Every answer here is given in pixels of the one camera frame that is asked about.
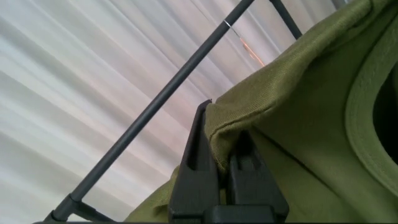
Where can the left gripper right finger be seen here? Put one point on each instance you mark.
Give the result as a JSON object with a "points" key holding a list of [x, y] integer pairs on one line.
{"points": [[252, 183]]}

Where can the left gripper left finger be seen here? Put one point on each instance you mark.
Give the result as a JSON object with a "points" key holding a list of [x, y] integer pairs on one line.
{"points": [[192, 186]]}

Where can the black clothes rack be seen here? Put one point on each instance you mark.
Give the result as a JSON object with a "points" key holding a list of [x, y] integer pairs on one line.
{"points": [[155, 102]]}

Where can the green long-sleeved shirt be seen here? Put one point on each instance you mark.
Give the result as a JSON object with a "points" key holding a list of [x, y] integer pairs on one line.
{"points": [[295, 109]]}

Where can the pink clothes hanger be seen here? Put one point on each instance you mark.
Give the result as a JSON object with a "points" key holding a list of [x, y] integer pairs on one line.
{"points": [[248, 51]]}

